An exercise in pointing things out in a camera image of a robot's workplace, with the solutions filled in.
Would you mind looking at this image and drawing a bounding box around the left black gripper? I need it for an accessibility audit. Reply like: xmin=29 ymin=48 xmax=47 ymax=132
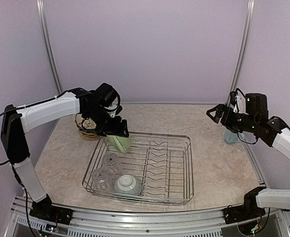
xmin=85 ymin=106 xmax=128 ymax=137

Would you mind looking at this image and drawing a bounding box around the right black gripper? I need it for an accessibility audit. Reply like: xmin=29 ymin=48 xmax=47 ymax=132
xmin=207 ymin=104 xmax=258 ymax=133

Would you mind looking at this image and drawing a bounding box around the green ceramic mug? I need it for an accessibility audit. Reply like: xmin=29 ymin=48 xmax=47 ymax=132
xmin=107 ymin=135 xmax=131 ymax=154

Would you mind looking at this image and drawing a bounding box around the blue polka dot plate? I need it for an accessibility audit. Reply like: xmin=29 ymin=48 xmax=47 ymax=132
xmin=78 ymin=126 xmax=96 ymax=134

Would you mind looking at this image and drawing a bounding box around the cream white plate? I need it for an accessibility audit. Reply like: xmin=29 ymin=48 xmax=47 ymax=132
xmin=75 ymin=114 xmax=96 ymax=129

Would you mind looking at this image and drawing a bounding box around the light blue ceramic mug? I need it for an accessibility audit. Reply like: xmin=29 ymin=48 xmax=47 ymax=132
xmin=224 ymin=129 xmax=246 ymax=145

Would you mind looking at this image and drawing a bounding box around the yellow polka dot plate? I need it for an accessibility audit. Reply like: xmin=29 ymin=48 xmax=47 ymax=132
xmin=79 ymin=129 xmax=98 ymax=137
xmin=79 ymin=131 xmax=99 ymax=139

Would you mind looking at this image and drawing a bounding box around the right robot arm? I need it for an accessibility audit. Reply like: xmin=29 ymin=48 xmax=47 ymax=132
xmin=206 ymin=93 xmax=290 ymax=219

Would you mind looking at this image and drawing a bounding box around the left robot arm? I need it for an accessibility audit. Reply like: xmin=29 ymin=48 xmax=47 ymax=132
xmin=0 ymin=83 xmax=129 ymax=220

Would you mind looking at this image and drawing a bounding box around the clear glass cup rear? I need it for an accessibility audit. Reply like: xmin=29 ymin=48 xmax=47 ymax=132
xmin=102 ymin=153 xmax=122 ymax=174

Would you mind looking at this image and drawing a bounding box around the clear glass cup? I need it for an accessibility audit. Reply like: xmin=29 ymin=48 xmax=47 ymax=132
xmin=91 ymin=168 xmax=114 ymax=191
xmin=102 ymin=153 xmax=122 ymax=174

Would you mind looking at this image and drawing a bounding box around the clear glass cup front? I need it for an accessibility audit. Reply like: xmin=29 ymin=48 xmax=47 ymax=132
xmin=91 ymin=168 xmax=114 ymax=191

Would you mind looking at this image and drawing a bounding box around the grey ceramic bowl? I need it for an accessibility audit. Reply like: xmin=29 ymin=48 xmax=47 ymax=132
xmin=114 ymin=174 xmax=142 ymax=196

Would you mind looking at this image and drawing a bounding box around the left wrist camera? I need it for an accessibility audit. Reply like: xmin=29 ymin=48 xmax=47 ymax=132
xmin=109 ymin=95 xmax=123 ymax=118

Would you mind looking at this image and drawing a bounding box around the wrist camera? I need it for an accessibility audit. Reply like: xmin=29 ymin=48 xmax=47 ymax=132
xmin=109 ymin=95 xmax=123 ymax=118
xmin=230 ymin=88 xmax=246 ymax=113

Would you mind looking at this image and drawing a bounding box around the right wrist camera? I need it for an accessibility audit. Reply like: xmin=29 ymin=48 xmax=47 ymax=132
xmin=230 ymin=88 xmax=246 ymax=113

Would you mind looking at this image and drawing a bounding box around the right aluminium corner post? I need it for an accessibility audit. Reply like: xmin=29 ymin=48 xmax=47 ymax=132
xmin=226 ymin=0 xmax=255 ymax=105

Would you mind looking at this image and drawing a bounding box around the aluminium corner post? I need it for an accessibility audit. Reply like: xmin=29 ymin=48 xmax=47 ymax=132
xmin=226 ymin=0 xmax=255 ymax=105
xmin=36 ymin=0 xmax=64 ymax=94

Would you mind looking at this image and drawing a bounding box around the metal wire dish rack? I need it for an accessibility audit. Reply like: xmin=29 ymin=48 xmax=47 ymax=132
xmin=82 ymin=132 xmax=194 ymax=205

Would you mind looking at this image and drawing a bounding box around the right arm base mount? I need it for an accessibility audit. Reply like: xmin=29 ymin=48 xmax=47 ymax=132
xmin=223 ymin=205 xmax=266 ymax=224

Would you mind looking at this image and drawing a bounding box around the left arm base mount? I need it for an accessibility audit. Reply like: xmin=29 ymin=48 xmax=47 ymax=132
xmin=30 ymin=202 xmax=74 ymax=225

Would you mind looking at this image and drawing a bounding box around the aluminium front frame rail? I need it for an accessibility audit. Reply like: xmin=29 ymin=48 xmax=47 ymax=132
xmin=3 ymin=201 xmax=290 ymax=237

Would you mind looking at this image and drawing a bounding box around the left aluminium corner post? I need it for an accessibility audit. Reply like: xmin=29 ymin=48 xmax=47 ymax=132
xmin=36 ymin=0 xmax=64 ymax=94

